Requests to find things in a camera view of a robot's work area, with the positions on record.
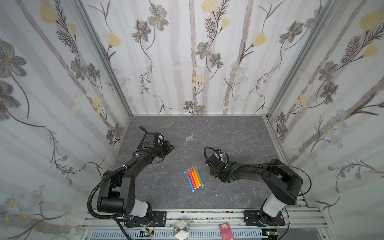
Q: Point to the aluminium mounting rail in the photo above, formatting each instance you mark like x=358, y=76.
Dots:
x=301, y=223

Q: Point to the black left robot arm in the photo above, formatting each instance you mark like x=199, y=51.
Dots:
x=117, y=191

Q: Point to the teal green marker pen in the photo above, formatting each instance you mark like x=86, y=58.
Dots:
x=199, y=176

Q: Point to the pink rectangular tag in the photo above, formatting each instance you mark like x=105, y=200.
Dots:
x=226, y=232

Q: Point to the red marker pen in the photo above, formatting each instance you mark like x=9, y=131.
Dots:
x=191, y=179

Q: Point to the light blue marker pen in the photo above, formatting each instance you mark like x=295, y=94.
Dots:
x=189, y=181

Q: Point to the white slotted cable duct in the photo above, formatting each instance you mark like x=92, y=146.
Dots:
x=168, y=234

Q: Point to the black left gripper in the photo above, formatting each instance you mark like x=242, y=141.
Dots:
x=168, y=149

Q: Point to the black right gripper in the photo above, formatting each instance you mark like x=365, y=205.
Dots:
x=214, y=165

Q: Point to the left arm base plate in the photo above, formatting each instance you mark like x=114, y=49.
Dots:
x=152, y=219

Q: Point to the dark orange marker pen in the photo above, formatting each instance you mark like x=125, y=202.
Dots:
x=195, y=178

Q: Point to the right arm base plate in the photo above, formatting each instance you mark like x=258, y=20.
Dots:
x=254, y=218

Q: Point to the round silver metal knob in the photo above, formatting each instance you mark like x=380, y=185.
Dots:
x=182, y=230

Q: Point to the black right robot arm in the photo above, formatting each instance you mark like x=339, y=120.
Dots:
x=283, y=182

